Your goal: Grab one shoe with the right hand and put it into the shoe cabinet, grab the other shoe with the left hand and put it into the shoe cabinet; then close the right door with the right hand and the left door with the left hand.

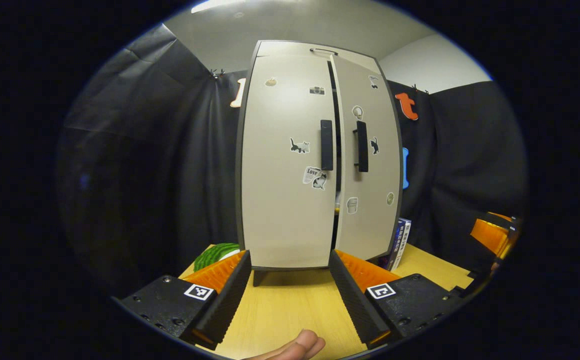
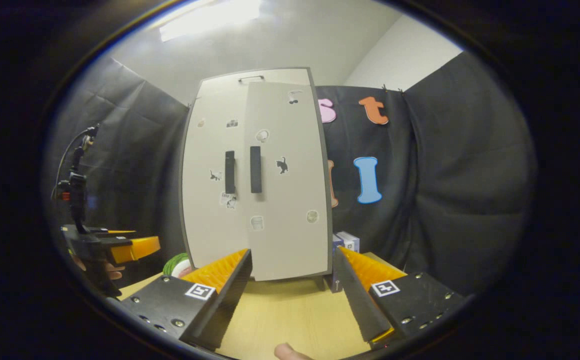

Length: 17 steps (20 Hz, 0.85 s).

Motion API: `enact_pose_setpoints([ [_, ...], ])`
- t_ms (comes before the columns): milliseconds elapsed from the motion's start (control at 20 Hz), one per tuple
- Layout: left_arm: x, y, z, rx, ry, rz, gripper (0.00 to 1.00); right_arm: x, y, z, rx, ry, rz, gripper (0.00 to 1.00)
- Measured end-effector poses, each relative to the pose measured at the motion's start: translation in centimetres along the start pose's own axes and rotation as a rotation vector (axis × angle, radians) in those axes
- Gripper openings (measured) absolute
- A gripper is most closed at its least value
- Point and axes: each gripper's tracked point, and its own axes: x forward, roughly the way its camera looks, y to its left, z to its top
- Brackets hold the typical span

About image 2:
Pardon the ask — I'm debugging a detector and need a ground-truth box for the white shoe cabinet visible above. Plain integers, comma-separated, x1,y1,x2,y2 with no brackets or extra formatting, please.
179,67,334,282

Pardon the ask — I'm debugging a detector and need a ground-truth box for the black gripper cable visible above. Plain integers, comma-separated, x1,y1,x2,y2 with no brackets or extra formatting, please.
51,127,96,201

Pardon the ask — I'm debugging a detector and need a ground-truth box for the ceiling light panel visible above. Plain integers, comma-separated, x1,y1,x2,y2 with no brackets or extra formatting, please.
159,0,262,43

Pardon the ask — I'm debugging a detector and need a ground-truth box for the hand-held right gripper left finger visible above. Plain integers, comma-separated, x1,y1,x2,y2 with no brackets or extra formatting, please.
105,248,254,351

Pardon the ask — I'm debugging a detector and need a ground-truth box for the blue white cardboard box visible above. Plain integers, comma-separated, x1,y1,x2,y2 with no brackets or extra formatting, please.
331,231,361,293

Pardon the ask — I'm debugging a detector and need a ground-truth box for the black backdrop cloth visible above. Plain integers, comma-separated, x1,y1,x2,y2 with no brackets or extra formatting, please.
45,50,538,296

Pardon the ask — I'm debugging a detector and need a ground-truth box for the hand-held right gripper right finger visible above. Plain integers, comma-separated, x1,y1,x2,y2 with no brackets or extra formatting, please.
332,246,466,351

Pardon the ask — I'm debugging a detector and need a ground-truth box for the black cabinet door handle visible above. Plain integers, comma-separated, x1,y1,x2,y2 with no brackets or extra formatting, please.
250,146,262,194
225,150,236,195

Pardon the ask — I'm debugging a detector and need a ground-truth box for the white shoe cabinet door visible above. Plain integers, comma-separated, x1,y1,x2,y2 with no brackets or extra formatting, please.
245,81,332,282
182,80,249,271

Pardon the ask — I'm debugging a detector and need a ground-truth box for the green tape roll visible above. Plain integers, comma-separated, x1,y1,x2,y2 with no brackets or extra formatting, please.
162,252,193,278

